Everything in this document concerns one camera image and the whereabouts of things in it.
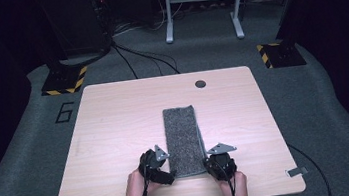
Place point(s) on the person's right hand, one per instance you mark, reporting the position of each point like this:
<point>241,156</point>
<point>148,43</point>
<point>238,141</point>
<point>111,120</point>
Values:
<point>239,187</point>

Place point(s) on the black hazard-striped stand base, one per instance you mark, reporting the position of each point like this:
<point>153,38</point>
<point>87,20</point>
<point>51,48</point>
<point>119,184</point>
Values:
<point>283,54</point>
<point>61,81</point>

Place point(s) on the person's left hand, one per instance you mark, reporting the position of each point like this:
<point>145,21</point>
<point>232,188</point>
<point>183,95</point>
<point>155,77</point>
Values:
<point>135,191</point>

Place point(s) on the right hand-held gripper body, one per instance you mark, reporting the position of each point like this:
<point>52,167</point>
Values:
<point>221,164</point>

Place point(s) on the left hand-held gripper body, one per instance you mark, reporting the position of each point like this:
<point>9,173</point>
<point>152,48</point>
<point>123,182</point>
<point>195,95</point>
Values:
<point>152,164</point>

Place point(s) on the black cabinet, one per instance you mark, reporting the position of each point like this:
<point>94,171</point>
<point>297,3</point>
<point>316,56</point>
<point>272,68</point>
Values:
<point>72,20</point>

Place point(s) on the grey towel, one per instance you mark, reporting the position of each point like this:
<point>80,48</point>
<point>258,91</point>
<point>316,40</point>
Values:
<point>182,140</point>

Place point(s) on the grey tape strip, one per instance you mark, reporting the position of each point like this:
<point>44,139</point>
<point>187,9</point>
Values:
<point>296,171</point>

